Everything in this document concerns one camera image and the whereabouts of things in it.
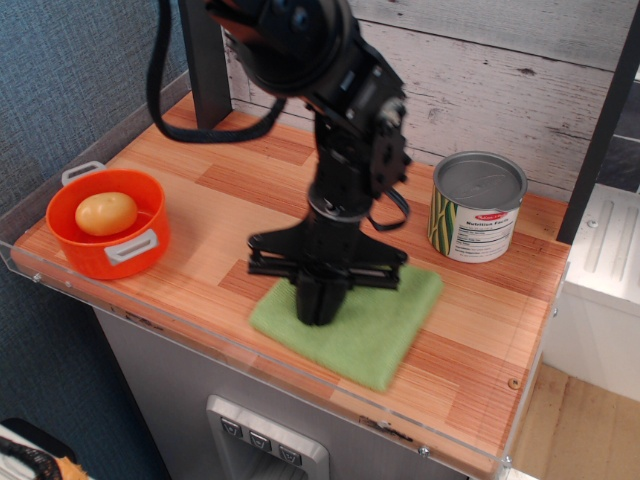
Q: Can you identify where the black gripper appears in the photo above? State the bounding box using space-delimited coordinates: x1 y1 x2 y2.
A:
248 210 408 326

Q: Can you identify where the green cloth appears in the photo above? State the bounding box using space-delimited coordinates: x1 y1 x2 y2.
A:
249 266 444 391

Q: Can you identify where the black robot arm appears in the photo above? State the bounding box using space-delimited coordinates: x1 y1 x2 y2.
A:
206 1 411 326

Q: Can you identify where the clear acrylic table guard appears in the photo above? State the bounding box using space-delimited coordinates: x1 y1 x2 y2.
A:
2 240 567 479

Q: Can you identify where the silver dispenser panel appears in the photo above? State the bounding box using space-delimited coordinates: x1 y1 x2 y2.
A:
206 395 330 479

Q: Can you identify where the grey toy fridge cabinet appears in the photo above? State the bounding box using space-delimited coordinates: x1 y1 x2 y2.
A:
96 311 464 479

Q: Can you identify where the toy corn can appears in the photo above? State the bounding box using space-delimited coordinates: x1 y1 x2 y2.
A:
427 151 528 264

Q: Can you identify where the orange toy pot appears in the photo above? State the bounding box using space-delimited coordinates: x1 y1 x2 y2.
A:
46 161 171 280

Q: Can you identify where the yellow toy potato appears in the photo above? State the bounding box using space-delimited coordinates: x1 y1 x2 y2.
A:
75 192 138 237

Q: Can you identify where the white toy sink unit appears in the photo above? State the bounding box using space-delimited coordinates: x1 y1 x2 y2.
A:
543 185 639 401

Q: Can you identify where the orange object bottom left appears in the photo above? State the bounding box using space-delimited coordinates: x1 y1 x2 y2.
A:
54 457 90 480

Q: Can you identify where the dark grey vertical post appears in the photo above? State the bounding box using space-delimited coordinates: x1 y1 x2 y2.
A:
178 0 233 129

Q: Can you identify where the black braided cable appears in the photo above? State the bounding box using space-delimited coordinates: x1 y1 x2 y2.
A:
144 0 411 234

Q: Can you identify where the dark right vertical post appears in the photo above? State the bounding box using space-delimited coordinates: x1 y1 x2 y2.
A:
556 2 639 245

